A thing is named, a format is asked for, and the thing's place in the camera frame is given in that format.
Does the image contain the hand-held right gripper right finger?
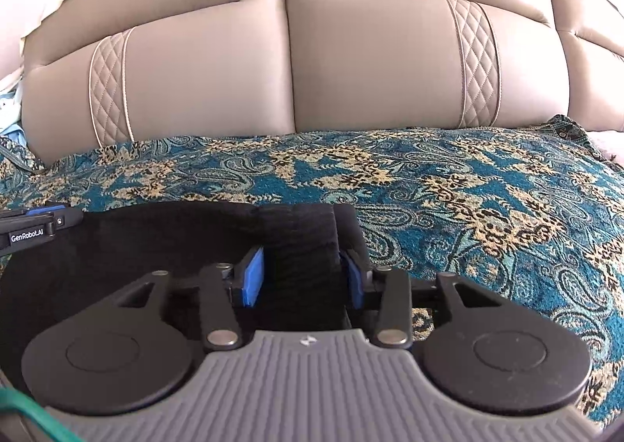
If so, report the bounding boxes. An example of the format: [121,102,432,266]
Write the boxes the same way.
[340,249,489,351]

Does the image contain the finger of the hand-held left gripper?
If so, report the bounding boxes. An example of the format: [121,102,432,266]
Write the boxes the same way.
[24,203,85,235]

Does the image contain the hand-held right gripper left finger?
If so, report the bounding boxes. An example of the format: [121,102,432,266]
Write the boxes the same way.
[117,247,267,353]

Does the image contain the black pants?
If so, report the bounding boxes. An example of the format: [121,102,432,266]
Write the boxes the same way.
[0,202,362,396]

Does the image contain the white and light blue cloth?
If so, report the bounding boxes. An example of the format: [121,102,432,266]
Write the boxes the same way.
[0,79,25,156]

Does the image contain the teal paisley blanket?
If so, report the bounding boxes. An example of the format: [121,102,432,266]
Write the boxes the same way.
[0,114,624,429]

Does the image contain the beige leather sofa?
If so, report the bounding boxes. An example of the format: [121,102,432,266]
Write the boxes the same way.
[0,0,624,165]

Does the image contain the green cable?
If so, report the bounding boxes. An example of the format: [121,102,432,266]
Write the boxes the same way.
[0,386,85,442]

